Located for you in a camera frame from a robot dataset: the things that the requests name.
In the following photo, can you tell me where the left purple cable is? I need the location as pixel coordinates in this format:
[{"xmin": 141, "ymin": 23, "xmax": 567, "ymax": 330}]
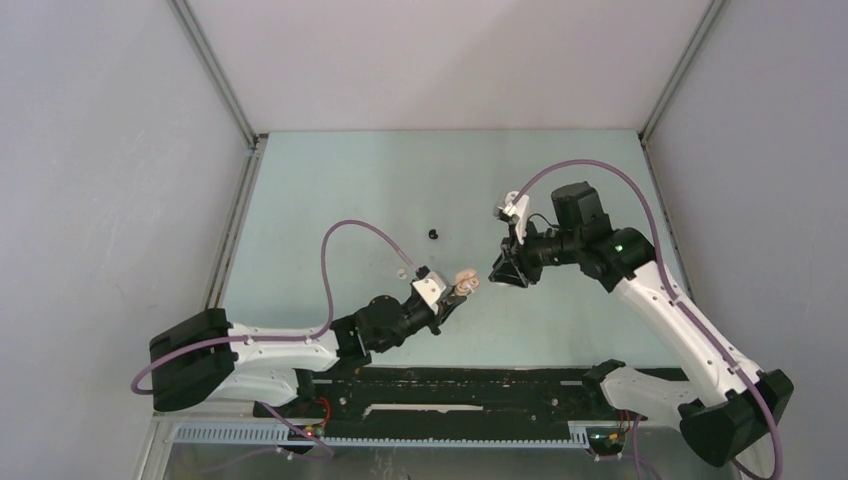
[{"xmin": 129, "ymin": 219, "xmax": 425, "ymax": 397}]

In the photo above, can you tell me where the right aluminium frame post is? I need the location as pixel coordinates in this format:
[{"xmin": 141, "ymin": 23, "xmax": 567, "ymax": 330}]
[{"xmin": 638, "ymin": 0, "xmax": 730, "ymax": 148}]

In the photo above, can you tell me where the left aluminium frame post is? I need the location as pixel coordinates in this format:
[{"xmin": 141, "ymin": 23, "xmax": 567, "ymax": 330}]
[{"xmin": 165, "ymin": 0, "xmax": 261, "ymax": 151}]

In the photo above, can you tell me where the aluminium frame post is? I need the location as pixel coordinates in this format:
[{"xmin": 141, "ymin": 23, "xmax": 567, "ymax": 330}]
[
  {"xmin": 165, "ymin": 0, "xmax": 261, "ymax": 151},
  {"xmin": 638, "ymin": 0, "xmax": 730, "ymax": 148}
]

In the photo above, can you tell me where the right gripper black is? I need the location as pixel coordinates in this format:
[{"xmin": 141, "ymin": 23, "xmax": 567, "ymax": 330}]
[{"xmin": 489, "ymin": 217, "xmax": 582, "ymax": 288}]

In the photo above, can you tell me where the purple cable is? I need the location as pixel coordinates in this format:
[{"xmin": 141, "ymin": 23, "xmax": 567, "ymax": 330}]
[
  {"xmin": 513, "ymin": 158, "xmax": 787, "ymax": 480},
  {"xmin": 129, "ymin": 219, "xmax": 425, "ymax": 397}
]

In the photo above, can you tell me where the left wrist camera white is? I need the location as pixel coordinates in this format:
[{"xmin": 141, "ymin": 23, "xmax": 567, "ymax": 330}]
[{"xmin": 411, "ymin": 266, "xmax": 452, "ymax": 315}]

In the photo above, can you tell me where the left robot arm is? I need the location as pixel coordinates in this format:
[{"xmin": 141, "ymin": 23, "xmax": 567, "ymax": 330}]
[{"xmin": 132, "ymin": 279, "xmax": 475, "ymax": 417}]

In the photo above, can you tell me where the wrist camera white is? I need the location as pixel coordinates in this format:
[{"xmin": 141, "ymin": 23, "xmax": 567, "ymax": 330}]
[
  {"xmin": 411, "ymin": 266, "xmax": 452, "ymax": 315},
  {"xmin": 494, "ymin": 190, "xmax": 530, "ymax": 245}
]

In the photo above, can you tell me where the pink earbud charging case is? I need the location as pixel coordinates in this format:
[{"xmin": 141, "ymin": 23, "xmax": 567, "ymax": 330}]
[{"xmin": 454, "ymin": 269, "xmax": 480, "ymax": 296}]

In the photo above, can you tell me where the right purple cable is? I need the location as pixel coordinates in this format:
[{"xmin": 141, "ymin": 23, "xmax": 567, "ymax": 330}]
[{"xmin": 513, "ymin": 158, "xmax": 787, "ymax": 480}]

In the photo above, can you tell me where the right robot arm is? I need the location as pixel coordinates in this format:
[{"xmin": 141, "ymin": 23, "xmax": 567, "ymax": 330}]
[{"xmin": 489, "ymin": 182, "xmax": 794, "ymax": 467}]

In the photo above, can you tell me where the white slotted cable duct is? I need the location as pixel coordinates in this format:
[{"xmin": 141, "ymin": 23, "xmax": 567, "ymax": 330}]
[{"xmin": 173, "ymin": 423, "xmax": 598, "ymax": 450}]

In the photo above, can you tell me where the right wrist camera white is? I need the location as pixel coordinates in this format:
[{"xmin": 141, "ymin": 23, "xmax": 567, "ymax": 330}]
[{"xmin": 494, "ymin": 190, "xmax": 530, "ymax": 245}]

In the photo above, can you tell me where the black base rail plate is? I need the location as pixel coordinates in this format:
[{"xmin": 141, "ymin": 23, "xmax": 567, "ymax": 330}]
[{"xmin": 278, "ymin": 366, "xmax": 637, "ymax": 443}]

